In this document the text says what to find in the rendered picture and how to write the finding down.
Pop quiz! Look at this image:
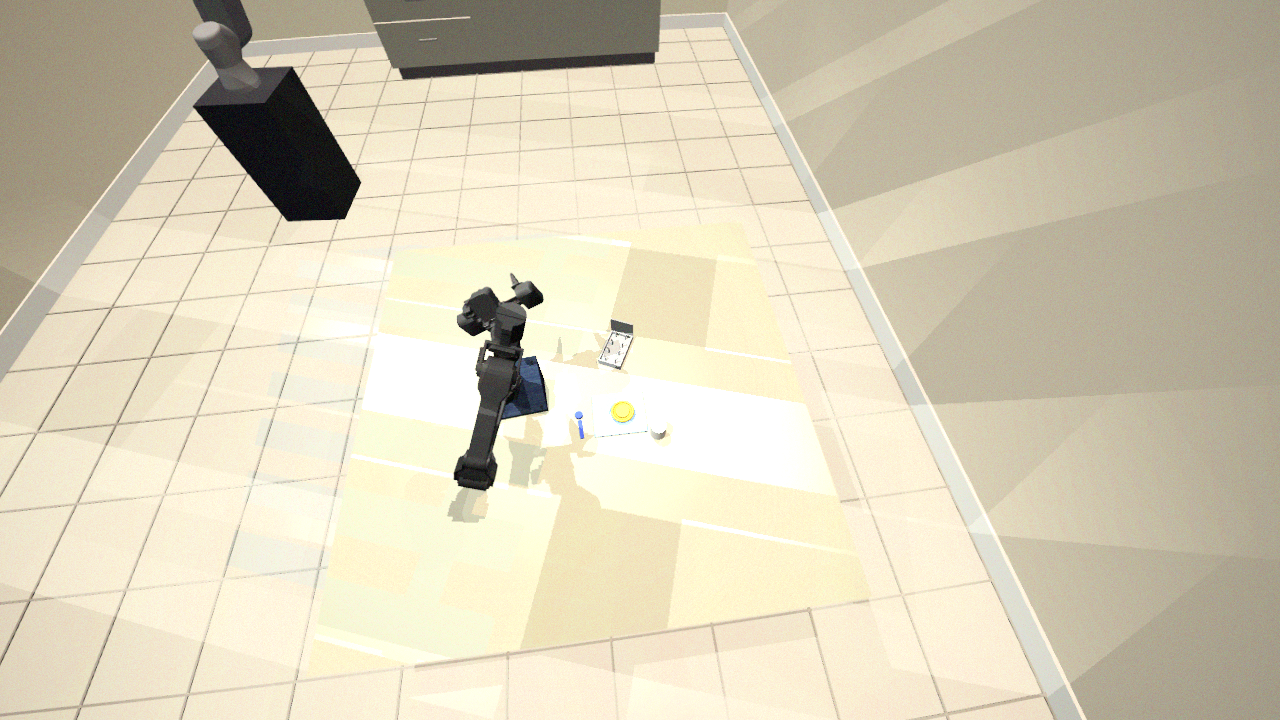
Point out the yellow round plate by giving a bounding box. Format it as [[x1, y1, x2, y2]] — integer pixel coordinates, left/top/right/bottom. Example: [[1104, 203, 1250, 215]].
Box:
[[611, 401, 634, 421]]

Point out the light blue square mat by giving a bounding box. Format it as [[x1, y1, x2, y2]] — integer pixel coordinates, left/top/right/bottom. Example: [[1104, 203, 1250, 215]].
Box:
[[593, 389, 648, 438]]

